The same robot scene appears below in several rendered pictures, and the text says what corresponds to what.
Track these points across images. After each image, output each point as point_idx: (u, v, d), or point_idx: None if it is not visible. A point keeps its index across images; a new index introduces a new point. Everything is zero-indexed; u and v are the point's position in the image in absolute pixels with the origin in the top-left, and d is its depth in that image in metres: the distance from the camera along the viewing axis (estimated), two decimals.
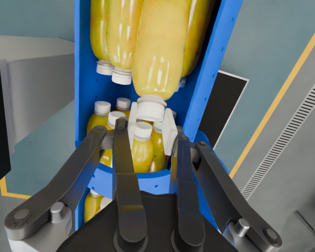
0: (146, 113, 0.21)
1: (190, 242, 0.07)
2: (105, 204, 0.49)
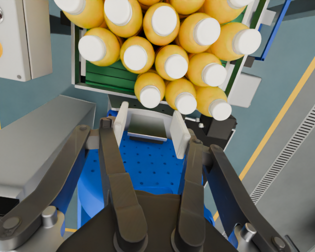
0: (148, 88, 0.31)
1: (188, 242, 0.07)
2: None
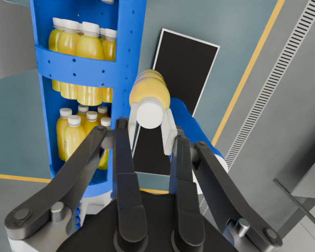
0: None
1: (190, 242, 0.07)
2: (72, 118, 0.56)
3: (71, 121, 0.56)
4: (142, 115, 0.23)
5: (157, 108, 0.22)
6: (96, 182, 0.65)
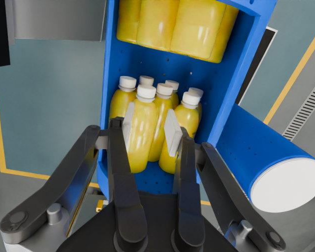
0: None
1: (189, 242, 0.07)
2: (145, 87, 0.34)
3: (144, 92, 0.34)
4: None
5: None
6: (163, 191, 0.43)
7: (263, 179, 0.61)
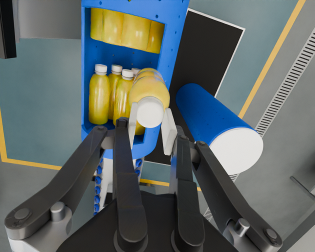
0: None
1: (190, 242, 0.07)
2: (146, 121, 0.23)
3: (145, 124, 0.24)
4: None
5: None
6: None
7: (214, 146, 0.79)
